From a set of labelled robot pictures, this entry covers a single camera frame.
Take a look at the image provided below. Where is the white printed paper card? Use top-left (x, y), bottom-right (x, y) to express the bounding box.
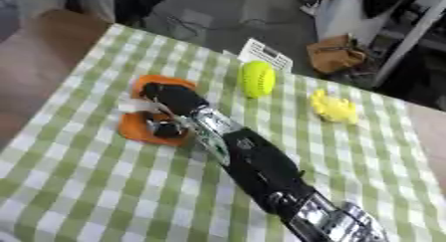
top-left (235, 37), bottom-right (295, 73)

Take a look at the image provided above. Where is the yellow-green ball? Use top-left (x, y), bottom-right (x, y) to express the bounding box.
top-left (237, 60), bottom-right (278, 100)

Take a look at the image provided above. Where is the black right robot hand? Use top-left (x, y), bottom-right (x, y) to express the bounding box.
top-left (118, 82), bottom-right (211, 138)

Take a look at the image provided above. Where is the yellow toy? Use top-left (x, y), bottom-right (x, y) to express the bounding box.
top-left (308, 89), bottom-right (361, 125)

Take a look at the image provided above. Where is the white pole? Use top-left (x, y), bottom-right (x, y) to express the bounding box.
top-left (370, 0), bottom-right (446, 89)

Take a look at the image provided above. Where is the brown bag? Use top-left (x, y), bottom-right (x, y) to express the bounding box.
top-left (305, 33), bottom-right (369, 75)

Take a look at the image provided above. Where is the orange oval block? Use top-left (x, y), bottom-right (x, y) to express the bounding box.
top-left (116, 74), bottom-right (199, 146)

